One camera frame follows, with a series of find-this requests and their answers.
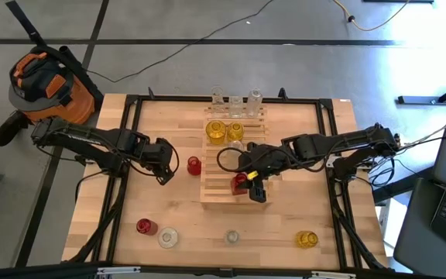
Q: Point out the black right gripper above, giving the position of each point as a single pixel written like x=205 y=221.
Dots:
x=263 y=159

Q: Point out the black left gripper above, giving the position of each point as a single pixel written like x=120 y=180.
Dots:
x=159 y=153

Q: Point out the red square glass vase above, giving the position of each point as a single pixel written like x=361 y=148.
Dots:
x=238 y=187

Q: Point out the red round glass vase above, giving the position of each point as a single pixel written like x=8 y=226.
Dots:
x=194 y=166

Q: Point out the yellow dimpled glass vase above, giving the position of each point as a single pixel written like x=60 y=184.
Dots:
x=216 y=133

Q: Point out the clear ribbed glass vase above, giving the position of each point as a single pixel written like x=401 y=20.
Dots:
x=254 y=104

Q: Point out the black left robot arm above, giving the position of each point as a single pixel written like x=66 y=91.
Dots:
x=83 y=137

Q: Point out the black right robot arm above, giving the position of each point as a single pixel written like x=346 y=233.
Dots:
x=343 y=139

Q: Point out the wooden slatted shelf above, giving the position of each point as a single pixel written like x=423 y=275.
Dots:
x=230 y=201

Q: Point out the clear wavy glass vase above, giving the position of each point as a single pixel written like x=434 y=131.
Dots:
x=231 y=237

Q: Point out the clear wide-rim glass vase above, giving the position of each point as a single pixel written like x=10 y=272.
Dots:
x=167 y=237

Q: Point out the orange shop vacuum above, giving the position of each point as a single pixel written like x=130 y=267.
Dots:
x=64 y=100

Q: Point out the grey cart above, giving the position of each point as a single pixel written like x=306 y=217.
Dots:
x=412 y=240

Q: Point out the black stand base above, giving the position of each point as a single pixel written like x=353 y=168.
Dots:
x=416 y=100

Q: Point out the black vacuum wand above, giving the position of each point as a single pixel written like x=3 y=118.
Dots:
x=23 y=22

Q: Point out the black table frame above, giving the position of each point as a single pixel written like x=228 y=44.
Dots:
x=169 y=98

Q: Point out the silver bracket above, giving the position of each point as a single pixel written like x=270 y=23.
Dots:
x=118 y=270
x=331 y=275

